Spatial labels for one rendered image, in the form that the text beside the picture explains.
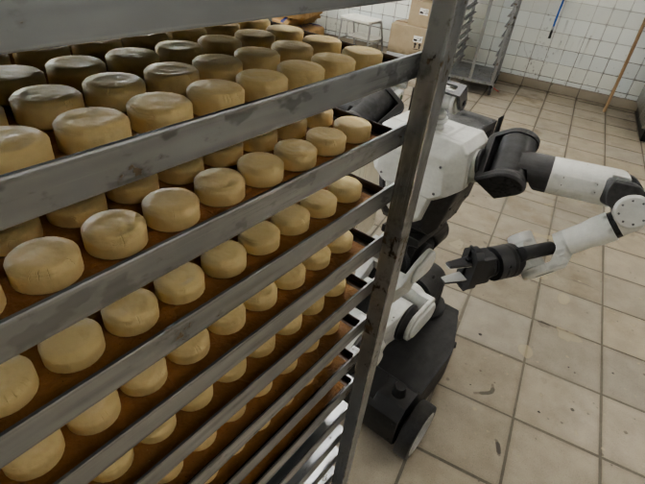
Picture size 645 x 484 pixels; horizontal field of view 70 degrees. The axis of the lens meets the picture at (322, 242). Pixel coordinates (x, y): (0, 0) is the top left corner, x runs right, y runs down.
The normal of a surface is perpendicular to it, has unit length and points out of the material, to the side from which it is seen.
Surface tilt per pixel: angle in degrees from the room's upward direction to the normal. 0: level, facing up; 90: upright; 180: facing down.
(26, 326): 90
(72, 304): 90
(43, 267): 0
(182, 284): 0
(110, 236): 0
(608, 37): 90
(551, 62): 90
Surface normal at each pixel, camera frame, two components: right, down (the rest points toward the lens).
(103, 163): 0.78, 0.43
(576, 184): -0.45, 0.32
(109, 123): 0.09, -0.81
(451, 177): 0.11, 0.52
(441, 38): -0.62, 0.41
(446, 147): -0.37, -0.28
